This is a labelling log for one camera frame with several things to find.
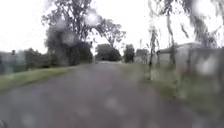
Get dark trees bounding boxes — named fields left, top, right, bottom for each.
left=94, top=43, right=136, bottom=64

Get building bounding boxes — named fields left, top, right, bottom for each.
left=133, top=48, right=150, bottom=65

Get grey asphalt path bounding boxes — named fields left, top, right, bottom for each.
left=0, top=63, right=208, bottom=128

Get tall trees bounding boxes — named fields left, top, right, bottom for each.
left=41, top=0, right=127, bottom=66

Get slender trees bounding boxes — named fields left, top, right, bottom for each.
left=146, top=0, right=224, bottom=81

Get grass verge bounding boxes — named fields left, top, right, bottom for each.
left=0, top=65, right=79, bottom=93
left=116, top=62, right=224, bottom=118

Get bushes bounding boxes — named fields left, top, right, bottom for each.
left=0, top=47, right=54, bottom=73

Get fence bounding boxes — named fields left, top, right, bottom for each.
left=146, top=46, right=224, bottom=101

